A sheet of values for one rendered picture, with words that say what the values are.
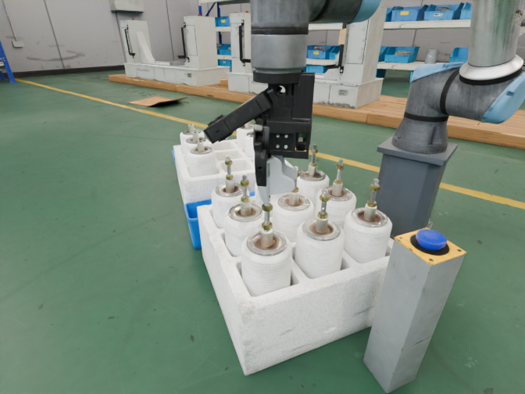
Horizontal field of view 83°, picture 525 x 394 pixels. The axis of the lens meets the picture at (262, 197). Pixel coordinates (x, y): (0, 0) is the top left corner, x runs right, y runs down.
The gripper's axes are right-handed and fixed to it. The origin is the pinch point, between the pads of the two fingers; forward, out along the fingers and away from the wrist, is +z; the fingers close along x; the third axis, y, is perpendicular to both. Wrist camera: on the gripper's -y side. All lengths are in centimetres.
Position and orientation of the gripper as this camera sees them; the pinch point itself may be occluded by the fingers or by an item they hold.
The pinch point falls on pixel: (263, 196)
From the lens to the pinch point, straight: 51.0
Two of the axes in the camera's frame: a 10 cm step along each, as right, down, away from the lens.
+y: 9.8, 0.8, -1.6
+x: 1.8, -4.7, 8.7
